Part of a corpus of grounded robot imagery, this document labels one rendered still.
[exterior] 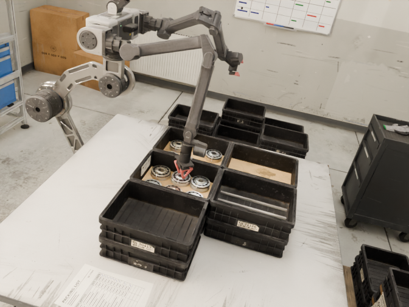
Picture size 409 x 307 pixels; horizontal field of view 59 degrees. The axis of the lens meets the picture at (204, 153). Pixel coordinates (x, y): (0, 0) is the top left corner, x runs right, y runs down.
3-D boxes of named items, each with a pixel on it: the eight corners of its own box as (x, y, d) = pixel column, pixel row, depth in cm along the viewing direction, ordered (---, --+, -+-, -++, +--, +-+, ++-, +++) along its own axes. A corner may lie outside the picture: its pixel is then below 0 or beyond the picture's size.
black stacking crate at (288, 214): (205, 220, 173) (209, 201, 167) (218, 186, 198) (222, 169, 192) (287, 244, 168) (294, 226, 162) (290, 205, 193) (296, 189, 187)
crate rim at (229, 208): (208, 204, 168) (209, 201, 167) (221, 171, 193) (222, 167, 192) (293, 229, 163) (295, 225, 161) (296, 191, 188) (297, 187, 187)
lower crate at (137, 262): (97, 257, 159) (97, 237, 153) (126, 214, 184) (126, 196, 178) (184, 285, 153) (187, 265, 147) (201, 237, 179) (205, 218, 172)
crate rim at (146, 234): (97, 222, 148) (97, 218, 147) (128, 182, 173) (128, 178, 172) (190, 251, 143) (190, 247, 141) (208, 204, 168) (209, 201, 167)
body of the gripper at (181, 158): (185, 156, 192) (187, 145, 188) (193, 167, 185) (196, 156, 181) (173, 158, 189) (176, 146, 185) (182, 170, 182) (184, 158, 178)
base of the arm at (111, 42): (109, 51, 181) (109, 27, 175) (125, 55, 180) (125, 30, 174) (101, 56, 174) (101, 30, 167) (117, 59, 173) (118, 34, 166)
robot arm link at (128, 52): (215, 31, 169) (212, 30, 159) (218, 61, 172) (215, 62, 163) (125, 44, 178) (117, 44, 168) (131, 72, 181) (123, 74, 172)
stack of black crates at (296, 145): (249, 182, 322) (260, 138, 298) (252, 164, 347) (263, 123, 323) (293, 194, 317) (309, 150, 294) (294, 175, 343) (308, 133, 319)
